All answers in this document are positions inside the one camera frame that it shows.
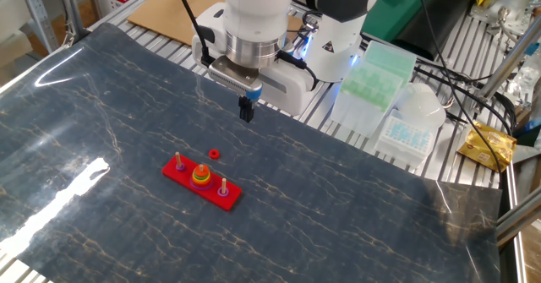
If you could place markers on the translucent white dome lid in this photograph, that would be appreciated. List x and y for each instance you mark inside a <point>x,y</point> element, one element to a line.
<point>422,103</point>

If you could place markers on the black sheet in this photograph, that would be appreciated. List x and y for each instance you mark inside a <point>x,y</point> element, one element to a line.
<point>439,17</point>

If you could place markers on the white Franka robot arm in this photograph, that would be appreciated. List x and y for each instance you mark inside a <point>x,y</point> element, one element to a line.
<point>258,12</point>

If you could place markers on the red Hanoi base board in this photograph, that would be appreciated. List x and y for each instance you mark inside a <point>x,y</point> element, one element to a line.
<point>171,170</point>

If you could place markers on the green board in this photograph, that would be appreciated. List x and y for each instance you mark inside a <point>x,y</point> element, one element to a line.
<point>389,17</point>

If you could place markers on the blue pipette tip box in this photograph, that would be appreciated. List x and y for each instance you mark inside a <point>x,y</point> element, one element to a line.
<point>403,137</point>

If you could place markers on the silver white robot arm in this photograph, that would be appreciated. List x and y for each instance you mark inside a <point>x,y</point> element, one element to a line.
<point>515,0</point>

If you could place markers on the dark blue marble mat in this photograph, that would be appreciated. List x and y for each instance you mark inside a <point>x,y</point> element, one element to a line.
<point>338,232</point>

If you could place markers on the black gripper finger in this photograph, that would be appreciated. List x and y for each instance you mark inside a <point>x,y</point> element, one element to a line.
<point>251,110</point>
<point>243,107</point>

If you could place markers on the slanted aluminium profile bar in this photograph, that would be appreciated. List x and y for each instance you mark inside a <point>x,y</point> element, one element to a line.
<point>511,59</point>

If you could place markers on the green pipette tip box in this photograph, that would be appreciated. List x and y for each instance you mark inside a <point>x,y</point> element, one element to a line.
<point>372,84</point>

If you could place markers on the gold snack packet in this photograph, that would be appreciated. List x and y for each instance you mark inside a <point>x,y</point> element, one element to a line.
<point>486,145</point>

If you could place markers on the silver wrist camera blue caps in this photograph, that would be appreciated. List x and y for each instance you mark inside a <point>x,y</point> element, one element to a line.
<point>232,74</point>

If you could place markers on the white storage box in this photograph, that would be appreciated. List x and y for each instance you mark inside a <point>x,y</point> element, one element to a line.
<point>12,12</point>

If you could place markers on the perforated metal shelf upright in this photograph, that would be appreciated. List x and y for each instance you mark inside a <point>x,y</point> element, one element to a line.
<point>38,17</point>

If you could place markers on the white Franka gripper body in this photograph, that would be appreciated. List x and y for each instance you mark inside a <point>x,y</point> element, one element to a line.
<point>291,90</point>

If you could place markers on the brown cardboard sheet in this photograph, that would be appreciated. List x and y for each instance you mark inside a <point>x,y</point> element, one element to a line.
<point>169,8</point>

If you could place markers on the grey metal post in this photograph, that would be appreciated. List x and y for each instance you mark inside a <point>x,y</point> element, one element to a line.
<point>69,8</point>

